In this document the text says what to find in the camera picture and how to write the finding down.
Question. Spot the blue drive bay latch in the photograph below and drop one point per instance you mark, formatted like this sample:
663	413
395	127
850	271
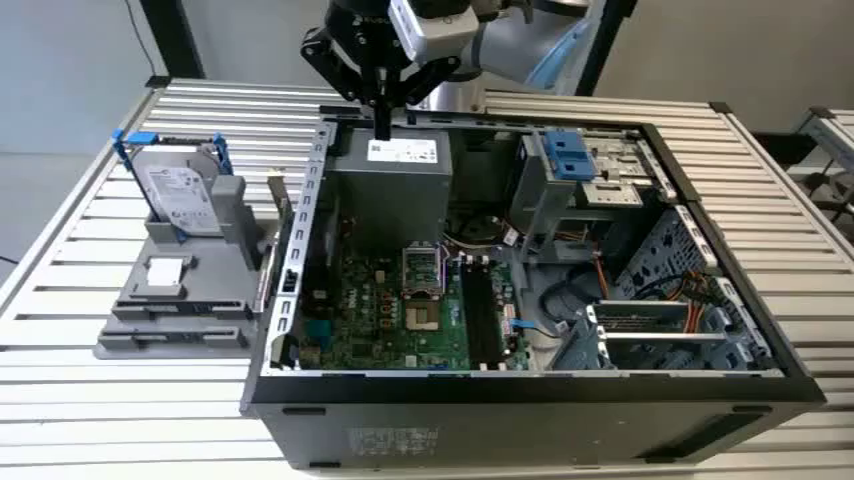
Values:
567	155

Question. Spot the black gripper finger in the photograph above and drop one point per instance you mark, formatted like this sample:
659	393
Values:
333	70
427	80

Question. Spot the white power supply label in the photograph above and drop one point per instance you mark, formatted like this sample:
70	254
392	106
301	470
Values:
413	151

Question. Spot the silver hard disk cage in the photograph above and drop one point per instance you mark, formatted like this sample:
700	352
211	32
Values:
640	325

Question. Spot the black frame post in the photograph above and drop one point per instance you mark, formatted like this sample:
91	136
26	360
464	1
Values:
610	45
180	40

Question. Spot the white silver wrist camera box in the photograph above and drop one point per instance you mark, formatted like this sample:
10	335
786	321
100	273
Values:
440	30

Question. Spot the green motherboard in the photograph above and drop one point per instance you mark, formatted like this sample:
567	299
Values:
373	330

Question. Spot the CPU socket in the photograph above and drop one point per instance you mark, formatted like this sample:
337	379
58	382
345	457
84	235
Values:
423	316

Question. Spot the grey power supply unit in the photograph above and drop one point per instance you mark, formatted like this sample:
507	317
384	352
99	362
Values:
393	200

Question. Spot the silver CPU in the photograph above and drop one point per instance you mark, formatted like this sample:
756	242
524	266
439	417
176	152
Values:
164	272

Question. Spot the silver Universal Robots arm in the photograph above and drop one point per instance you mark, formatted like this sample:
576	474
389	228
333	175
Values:
507	45

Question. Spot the black RAM slot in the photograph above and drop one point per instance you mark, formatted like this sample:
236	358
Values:
476	312
487	312
495	312
468	312

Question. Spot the silver hard disk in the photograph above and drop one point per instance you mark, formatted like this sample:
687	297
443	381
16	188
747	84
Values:
176	192

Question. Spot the silver optical drive cage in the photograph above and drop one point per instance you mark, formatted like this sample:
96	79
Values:
540	200

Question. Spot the white case label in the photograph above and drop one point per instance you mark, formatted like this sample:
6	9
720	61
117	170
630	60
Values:
393	441

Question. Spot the metal slat side table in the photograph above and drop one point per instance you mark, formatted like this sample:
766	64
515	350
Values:
827	135

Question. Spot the grey parts rack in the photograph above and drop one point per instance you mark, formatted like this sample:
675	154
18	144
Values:
227	210

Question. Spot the black open PC case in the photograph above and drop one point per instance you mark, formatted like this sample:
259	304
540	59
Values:
534	415

